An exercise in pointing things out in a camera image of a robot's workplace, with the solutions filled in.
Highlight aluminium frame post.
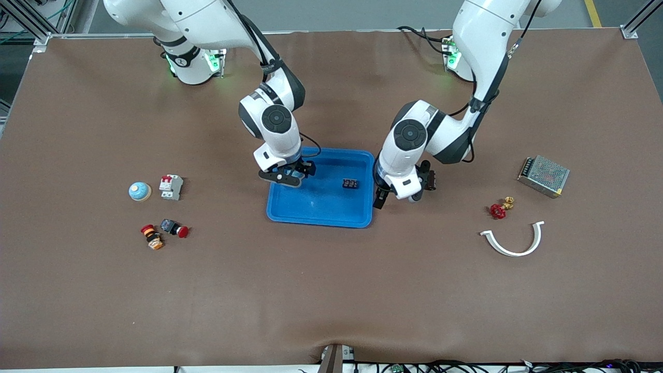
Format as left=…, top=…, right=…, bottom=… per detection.
left=0, top=0, right=78, bottom=52
left=622, top=0, right=663, bottom=39

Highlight blue plastic tray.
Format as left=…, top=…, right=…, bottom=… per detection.
left=266, top=146, right=375, bottom=229

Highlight metal mesh power supply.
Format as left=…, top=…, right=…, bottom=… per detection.
left=517, top=155, right=571, bottom=199

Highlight black left base cables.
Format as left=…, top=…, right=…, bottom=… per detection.
left=397, top=25, right=456, bottom=55

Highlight white circuit breaker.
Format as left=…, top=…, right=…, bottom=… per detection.
left=158, top=174, right=184, bottom=202

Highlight red orange push button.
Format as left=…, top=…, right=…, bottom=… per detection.
left=140, top=224, right=165, bottom=251

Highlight white curved plastic clamp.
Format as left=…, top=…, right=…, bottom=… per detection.
left=479, top=221, right=545, bottom=257

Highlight brown camera mount bracket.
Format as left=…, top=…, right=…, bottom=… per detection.
left=317, top=343, right=356, bottom=373

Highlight red handle brass valve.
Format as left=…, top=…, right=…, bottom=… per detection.
left=489, top=196, right=515, bottom=220

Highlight red mushroom button black body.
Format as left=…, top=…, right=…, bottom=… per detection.
left=160, top=219, right=190, bottom=239

